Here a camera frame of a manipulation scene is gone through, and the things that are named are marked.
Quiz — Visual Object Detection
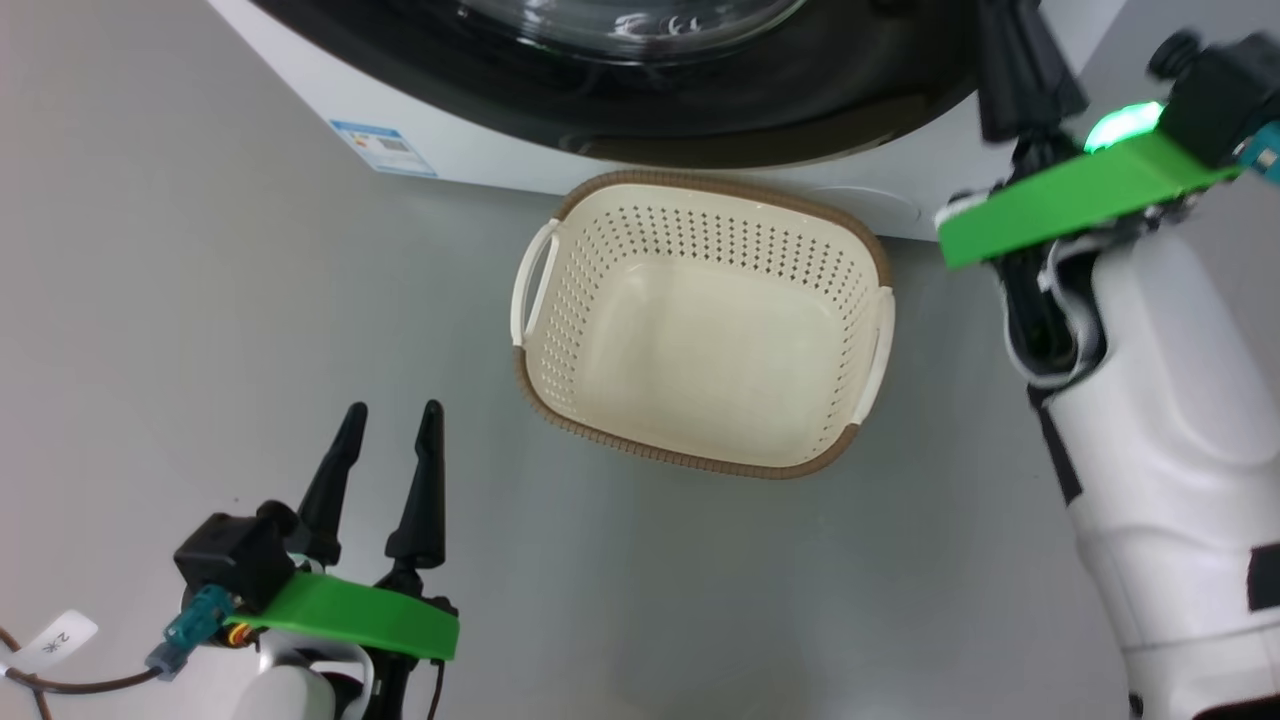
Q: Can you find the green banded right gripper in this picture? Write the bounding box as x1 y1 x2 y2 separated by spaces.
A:
937 0 1241 269

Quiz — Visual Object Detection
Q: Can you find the teal left camera connector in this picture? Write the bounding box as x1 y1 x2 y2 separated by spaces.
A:
145 585 237 683

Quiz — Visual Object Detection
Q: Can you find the white paper cable tag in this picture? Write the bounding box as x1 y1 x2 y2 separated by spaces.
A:
0 610 100 676

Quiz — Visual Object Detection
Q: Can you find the teal right camera connector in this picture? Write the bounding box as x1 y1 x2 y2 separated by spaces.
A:
1235 120 1280 186

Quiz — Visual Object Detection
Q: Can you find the grey washing machine door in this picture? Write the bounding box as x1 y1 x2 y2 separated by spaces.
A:
248 0 986 171

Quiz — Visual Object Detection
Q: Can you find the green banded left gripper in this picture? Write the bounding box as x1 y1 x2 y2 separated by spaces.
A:
225 400 461 663

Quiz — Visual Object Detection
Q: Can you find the brown cable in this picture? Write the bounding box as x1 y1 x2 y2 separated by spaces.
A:
0 628 163 720

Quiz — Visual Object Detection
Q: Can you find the white front-load washing machine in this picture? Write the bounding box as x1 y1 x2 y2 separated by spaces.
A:
205 0 1131 243

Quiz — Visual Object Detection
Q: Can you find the round white filter cover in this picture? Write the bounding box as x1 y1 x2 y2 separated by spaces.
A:
800 183 921 227

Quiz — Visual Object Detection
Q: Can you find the blue energy label sticker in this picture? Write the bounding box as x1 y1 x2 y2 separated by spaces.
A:
328 119 439 180

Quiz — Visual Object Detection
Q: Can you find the cream perforated laundry basket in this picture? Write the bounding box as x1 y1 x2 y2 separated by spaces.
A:
510 169 897 481

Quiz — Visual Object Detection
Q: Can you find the teal camera connector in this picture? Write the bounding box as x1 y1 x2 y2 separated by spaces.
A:
145 585 237 683
1235 120 1280 186

